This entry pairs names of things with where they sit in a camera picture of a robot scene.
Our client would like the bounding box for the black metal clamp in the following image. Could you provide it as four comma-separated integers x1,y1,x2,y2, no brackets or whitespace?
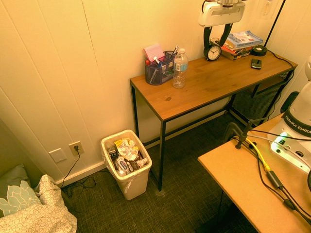
223,116,268,150

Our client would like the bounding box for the black lamp cable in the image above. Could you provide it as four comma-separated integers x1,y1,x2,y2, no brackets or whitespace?
266,50,296,71

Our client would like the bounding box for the clear plastic water bottle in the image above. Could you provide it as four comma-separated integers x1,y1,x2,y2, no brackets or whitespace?
172,48,189,89

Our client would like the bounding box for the beige plastic trash bin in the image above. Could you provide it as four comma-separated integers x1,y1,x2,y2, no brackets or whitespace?
101,129,153,201

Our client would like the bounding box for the grey pillow with teal flower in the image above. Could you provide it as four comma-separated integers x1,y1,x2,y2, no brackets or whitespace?
0,163,42,217

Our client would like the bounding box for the red spine book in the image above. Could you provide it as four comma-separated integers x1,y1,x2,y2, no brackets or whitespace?
222,43,259,53

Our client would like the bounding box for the black alarm clock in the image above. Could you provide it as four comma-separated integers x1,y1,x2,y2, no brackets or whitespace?
203,38,223,62

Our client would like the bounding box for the yellow white snack bag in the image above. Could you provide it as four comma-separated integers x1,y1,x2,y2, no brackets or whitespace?
114,137,139,161

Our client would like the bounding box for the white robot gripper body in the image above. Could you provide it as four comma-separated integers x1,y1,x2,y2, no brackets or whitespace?
198,0,246,28

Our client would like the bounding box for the beige blank wall plate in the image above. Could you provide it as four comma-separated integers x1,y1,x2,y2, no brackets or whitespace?
48,148,68,164

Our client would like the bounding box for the yellow black book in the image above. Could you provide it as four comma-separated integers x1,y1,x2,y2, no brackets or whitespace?
221,48,253,61

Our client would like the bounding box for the blue paperback book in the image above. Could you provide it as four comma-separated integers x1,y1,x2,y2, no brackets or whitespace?
225,30,264,49

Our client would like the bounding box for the wooden desk with black frame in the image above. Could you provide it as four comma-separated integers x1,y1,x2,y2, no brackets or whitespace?
129,50,298,192

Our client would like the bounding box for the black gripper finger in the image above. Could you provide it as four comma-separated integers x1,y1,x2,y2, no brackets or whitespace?
203,26,213,50
219,22,233,47

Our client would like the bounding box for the yellow network cable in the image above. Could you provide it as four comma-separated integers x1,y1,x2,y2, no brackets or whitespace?
246,137,272,173

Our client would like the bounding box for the light wooden robot table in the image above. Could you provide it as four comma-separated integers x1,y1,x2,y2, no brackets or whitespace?
197,113,311,233

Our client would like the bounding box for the black grey plastic trash piece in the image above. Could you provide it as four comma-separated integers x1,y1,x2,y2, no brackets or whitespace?
106,146,119,161

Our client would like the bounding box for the white circle pattern blanket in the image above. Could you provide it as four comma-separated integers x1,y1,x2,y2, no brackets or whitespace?
0,174,78,233

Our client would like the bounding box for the black cable adapter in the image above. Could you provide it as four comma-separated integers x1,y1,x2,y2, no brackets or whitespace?
265,170,284,189

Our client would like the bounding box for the black lamp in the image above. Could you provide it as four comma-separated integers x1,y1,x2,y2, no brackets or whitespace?
250,0,287,57

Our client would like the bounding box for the clear wall night light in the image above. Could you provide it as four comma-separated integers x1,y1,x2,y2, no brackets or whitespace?
258,0,276,20

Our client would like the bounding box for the black power cord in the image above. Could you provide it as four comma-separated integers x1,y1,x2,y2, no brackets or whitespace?
59,145,97,199

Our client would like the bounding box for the blue mesh desk organizer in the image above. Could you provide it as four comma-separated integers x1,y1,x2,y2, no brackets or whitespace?
144,50,176,86

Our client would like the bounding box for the pink index card pad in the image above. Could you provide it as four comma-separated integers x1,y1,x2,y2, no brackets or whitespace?
143,43,165,60

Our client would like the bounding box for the brown chocolate wrapper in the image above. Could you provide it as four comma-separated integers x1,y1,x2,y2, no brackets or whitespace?
127,150,144,171

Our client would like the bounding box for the beige wall outlet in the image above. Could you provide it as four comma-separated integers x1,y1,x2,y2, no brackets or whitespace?
68,141,85,156

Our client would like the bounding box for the grey cable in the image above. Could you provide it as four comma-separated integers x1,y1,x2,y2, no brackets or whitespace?
247,134,311,144

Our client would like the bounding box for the black mobile phone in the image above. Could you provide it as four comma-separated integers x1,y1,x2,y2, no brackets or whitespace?
250,58,263,70

